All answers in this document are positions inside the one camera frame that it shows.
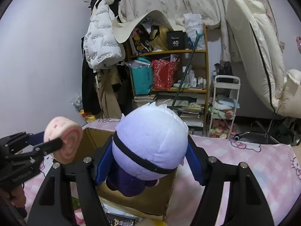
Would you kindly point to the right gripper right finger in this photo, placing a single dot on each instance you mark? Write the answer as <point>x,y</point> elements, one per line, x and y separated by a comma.
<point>247,204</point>

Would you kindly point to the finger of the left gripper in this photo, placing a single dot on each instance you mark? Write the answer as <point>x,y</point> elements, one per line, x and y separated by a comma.
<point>50,146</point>
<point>36,139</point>

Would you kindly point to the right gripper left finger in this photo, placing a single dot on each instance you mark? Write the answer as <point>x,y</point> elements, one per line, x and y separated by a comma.
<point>53,202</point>

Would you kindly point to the pink roll cake plush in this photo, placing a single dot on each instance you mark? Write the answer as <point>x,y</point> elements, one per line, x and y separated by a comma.
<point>69,132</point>

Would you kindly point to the black printed packet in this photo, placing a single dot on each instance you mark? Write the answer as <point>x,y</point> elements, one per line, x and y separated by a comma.
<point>122,220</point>

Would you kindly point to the white-haired purple plush doll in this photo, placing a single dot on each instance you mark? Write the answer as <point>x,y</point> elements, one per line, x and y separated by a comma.
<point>148,144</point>

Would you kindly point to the pink fluffy bear plush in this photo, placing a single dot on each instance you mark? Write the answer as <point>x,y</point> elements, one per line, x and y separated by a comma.
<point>79,218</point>

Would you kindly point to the person's hand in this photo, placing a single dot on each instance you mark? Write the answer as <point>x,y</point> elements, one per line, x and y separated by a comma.
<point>18,197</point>

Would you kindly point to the pink Hello Kitty bedsheet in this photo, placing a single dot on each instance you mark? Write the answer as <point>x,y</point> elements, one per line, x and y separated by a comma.
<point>274,167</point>

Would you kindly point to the beige trench coat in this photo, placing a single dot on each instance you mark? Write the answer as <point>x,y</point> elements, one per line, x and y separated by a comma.
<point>107,98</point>

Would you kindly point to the open cardboard box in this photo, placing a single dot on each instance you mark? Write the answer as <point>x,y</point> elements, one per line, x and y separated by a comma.
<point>152,203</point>

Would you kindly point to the stack of books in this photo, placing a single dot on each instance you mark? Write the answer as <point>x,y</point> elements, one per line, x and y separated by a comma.
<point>141,100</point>

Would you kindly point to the white rolling cart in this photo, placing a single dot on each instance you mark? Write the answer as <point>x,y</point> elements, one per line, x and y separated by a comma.
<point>223,106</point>

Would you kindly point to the white puffer jacket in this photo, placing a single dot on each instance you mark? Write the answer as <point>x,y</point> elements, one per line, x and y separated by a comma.
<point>100,46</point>

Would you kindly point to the teal shopping bag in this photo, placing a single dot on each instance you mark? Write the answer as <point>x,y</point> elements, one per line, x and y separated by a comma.
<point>142,75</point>

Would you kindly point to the red gift bag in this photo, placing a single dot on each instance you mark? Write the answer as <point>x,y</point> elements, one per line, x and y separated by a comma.
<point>164,73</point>

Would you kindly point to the cream sheet over shelf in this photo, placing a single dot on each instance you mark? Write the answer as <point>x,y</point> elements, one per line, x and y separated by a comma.
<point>122,30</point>

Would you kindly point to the wooden bookshelf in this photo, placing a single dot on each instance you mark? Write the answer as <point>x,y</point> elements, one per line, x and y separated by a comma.
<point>192,103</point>

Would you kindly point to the black box marked 40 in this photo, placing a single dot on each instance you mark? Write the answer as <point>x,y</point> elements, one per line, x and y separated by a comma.
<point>175,40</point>

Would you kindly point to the green long pole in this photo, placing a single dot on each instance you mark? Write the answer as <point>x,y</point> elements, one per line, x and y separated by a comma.
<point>198,37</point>

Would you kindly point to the cream padded recliner chair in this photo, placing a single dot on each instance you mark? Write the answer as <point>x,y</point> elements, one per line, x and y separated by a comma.
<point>259,48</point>

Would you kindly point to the floral cream curtain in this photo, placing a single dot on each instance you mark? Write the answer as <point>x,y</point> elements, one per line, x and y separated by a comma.
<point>213,13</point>

